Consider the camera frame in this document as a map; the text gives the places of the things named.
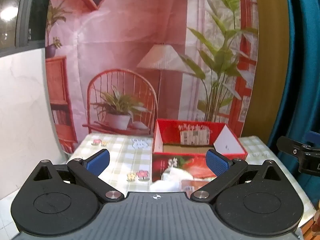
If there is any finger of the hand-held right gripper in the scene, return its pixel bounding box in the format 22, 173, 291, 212
276, 135, 310, 155
308, 131, 320, 144

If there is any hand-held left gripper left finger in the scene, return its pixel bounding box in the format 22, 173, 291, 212
22, 149, 125, 203

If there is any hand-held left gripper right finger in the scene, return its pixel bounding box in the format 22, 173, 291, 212
191, 149, 296, 203

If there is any white cloth pouch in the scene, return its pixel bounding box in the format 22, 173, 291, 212
150, 167, 197, 193

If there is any red strawberry print box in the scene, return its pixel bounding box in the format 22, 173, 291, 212
151, 119, 248, 183

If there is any green checked tablecloth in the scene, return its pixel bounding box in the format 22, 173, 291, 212
66, 134, 317, 228

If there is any blue curtain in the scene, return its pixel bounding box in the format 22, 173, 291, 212
266, 0, 320, 205

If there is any dark window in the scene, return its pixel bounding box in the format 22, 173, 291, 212
0, 0, 54, 55

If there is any printed room scene wall poster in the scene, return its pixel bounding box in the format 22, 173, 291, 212
45, 0, 259, 154

